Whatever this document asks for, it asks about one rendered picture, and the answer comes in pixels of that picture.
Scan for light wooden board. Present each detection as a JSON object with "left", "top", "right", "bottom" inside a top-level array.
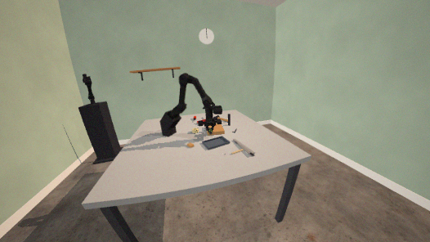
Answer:
[{"left": 207, "top": 123, "right": 225, "bottom": 136}]

